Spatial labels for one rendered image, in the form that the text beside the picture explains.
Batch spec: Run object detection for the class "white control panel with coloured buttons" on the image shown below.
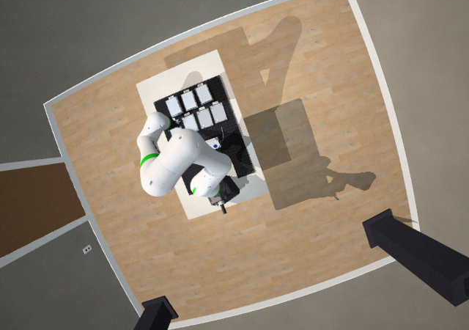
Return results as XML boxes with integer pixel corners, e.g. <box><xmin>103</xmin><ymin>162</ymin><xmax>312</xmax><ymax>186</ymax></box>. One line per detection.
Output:
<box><xmin>206</xmin><ymin>127</ymin><xmax>224</xmax><ymax>149</ymax></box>

